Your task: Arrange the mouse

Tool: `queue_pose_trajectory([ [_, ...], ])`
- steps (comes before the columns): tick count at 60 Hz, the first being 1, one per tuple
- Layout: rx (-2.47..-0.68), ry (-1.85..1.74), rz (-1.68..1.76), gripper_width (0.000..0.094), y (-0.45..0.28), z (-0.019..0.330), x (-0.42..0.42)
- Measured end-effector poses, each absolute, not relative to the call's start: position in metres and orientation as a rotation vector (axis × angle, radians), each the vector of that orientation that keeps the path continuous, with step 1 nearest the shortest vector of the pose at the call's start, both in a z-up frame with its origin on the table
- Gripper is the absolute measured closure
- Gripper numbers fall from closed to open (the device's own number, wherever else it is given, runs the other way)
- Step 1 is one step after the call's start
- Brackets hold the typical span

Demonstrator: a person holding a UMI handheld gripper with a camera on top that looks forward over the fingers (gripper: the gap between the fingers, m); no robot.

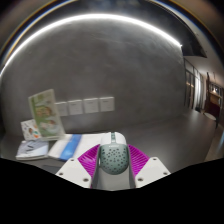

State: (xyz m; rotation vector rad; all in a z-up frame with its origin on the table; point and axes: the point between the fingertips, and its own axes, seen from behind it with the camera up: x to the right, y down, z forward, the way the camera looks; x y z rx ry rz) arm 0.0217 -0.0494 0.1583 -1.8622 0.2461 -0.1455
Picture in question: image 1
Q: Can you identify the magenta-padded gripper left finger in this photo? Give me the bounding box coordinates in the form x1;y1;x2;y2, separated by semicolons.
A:
55;143;102;189

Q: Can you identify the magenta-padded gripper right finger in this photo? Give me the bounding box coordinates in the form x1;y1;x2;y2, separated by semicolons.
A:
126;143;172;189

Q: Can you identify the green and white computer mouse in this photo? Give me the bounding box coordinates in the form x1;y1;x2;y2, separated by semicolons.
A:
96;131;131;176

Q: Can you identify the white book with blue stripe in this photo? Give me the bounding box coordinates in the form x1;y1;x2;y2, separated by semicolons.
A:
47;133;108;162

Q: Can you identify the grey striped booklet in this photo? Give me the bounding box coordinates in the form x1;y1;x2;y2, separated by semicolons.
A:
15;139;51;161

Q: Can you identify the small white colourful card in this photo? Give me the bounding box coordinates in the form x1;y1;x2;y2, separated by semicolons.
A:
20;118;43;141

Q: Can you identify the green standing leaflet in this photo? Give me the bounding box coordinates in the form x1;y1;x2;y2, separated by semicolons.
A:
27;88;66;140

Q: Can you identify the white ceiling light strip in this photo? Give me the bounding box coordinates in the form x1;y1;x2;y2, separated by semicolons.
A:
0;13;184;77

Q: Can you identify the white wall socket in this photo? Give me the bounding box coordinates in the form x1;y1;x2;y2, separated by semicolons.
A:
54;101;69;117
83;97;100;115
99;96;116;113
67;99;84;116

